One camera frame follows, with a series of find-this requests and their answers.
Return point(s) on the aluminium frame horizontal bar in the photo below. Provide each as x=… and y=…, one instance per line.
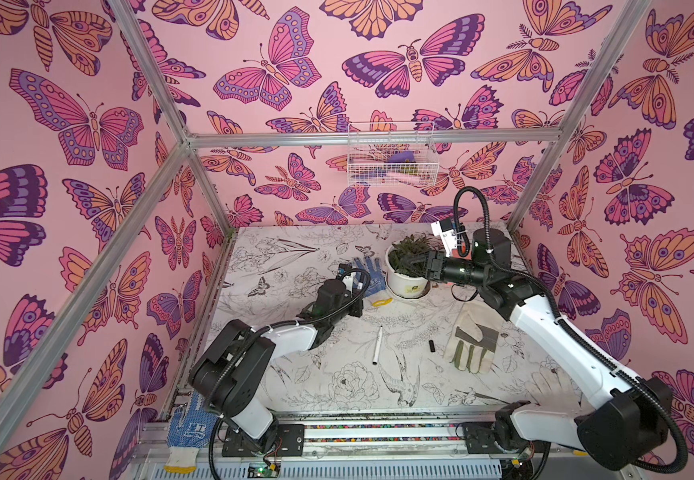
x=390, y=137

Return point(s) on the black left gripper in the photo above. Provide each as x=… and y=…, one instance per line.
x=356, y=301

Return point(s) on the aluminium frame post right rear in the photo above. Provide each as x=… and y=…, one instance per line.
x=611, y=49

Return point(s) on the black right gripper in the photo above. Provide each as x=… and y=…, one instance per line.
x=434, y=265

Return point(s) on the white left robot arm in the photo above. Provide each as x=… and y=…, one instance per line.
x=231, y=369

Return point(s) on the blue dotted glove at base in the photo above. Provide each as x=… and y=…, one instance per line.
x=188, y=434

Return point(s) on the aluminium frame post left rear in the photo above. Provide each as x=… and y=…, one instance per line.
x=142, y=44

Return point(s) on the beige leather work glove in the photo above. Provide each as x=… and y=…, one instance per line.
x=474, y=339

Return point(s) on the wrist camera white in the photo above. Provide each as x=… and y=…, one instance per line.
x=349, y=275
x=450, y=234

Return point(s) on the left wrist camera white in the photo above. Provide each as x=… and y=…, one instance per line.
x=349, y=275

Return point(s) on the blue dotted knit glove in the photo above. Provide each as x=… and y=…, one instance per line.
x=373, y=266

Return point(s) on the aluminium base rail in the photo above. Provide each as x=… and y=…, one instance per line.
x=446, y=446

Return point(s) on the white wire wall basket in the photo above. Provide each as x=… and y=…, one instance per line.
x=415, y=165

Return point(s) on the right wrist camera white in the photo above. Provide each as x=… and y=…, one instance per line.
x=450, y=234

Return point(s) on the aluminium frame post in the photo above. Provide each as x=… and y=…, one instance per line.
x=611, y=49
x=142, y=44

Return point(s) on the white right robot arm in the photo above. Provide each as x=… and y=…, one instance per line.
x=631, y=420

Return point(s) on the white potted green plant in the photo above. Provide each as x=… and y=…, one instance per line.
x=405, y=261

